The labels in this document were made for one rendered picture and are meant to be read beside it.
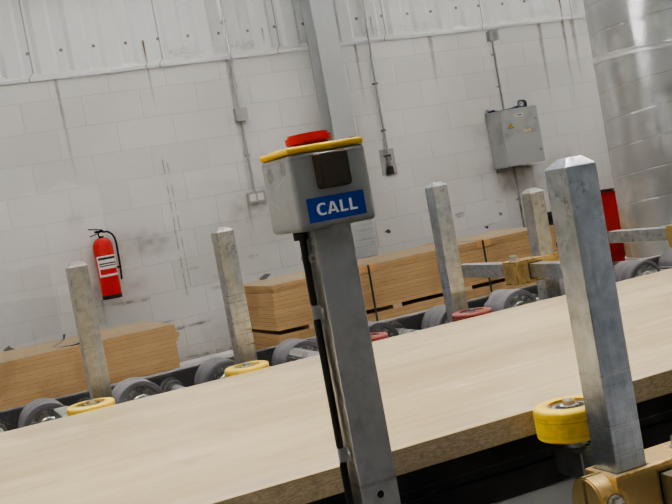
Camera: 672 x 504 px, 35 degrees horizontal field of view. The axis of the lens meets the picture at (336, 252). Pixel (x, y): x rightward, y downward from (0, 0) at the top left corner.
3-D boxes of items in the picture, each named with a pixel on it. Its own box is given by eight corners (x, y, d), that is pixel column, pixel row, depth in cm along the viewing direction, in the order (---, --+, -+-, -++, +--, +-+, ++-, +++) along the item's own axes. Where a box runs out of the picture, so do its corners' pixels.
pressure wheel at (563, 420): (625, 487, 118) (608, 386, 117) (620, 511, 111) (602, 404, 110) (553, 492, 121) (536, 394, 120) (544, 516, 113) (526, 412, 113)
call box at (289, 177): (379, 226, 88) (362, 134, 88) (302, 241, 86) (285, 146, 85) (346, 229, 95) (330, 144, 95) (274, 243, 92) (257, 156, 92)
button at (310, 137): (341, 147, 89) (337, 127, 89) (297, 154, 87) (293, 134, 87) (323, 152, 93) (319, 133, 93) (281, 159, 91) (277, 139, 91)
